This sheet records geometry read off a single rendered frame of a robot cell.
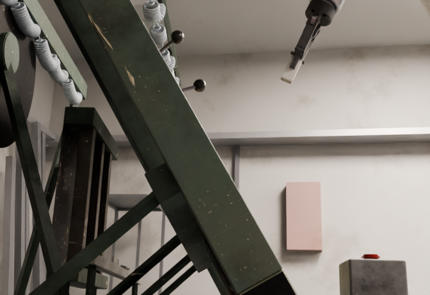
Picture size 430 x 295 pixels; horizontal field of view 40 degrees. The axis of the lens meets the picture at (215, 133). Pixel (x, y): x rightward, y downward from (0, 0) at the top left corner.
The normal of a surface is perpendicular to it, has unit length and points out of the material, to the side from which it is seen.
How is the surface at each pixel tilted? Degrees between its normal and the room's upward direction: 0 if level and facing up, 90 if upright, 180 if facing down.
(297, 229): 90
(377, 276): 90
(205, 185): 90
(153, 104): 90
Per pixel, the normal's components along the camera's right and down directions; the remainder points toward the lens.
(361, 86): -0.17, -0.30
